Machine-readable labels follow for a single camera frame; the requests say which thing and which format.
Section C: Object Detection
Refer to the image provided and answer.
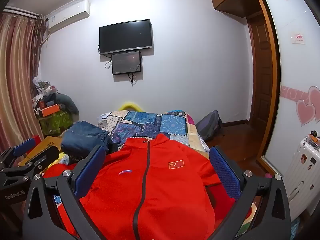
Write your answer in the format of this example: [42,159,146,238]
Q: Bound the folded blue jeans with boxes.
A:
[61,121,113,155]

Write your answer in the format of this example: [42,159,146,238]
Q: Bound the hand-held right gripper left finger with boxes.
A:
[22,145,107,240]

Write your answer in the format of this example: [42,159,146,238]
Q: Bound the white stickered suitcase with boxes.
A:
[284,135,320,223]

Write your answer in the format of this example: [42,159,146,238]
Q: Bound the yellow round object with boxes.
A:
[118,102,142,112]

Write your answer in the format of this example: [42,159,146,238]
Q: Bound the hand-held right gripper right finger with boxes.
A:
[209,145,292,240]

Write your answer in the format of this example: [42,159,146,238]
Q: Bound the patchwork printed blanket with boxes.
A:
[54,109,262,235]

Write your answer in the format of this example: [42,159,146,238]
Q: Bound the green patterned bag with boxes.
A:
[39,110,73,137]

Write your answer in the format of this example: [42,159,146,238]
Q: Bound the pile of mixed clutter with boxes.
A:
[32,77,59,105]

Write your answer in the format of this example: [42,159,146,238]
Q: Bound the white heart-print wardrobe door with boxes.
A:
[257,0,320,220]

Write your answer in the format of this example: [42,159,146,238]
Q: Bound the grey backpack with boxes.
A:
[195,110,223,142]

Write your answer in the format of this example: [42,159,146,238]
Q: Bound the small black wall monitor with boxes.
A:
[111,51,142,75]

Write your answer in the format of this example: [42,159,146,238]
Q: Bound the brown wooden door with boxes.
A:
[247,12,275,123]

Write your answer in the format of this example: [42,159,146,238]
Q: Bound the red zip jacket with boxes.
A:
[42,133,252,240]

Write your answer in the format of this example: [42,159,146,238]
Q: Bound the yellow cloth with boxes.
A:
[47,154,70,171]

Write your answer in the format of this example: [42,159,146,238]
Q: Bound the small items on suitcase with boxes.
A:
[307,129,320,151]

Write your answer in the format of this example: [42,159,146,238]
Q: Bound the yellow wooden cutout board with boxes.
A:
[17,135,66,167]

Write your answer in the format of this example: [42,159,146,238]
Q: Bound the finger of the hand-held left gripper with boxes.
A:
[0,137,36,167]
[0,145,60,183]

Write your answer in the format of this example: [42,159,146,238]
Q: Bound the large black wall television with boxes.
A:
[99,19,153,55]

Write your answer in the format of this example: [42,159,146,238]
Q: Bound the white air conditioner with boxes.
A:
[47,0,90,33]

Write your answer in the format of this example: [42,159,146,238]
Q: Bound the striped brown curtain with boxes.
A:
[0,10,48,153]

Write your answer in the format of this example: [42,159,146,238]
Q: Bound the orange box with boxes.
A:
[37,104,62,117]

